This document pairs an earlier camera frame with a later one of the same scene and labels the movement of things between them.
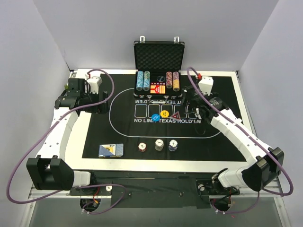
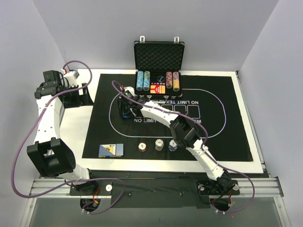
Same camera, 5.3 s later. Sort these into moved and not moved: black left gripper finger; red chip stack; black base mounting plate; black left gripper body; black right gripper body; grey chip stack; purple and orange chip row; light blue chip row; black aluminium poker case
Moved: black left gripper body; black right gripper body; black left gripper finger
Not moved: light blue chip row; black base mounting plate; black aluminium poker case; red chip stack; grey chip stack; purple and orange chip row
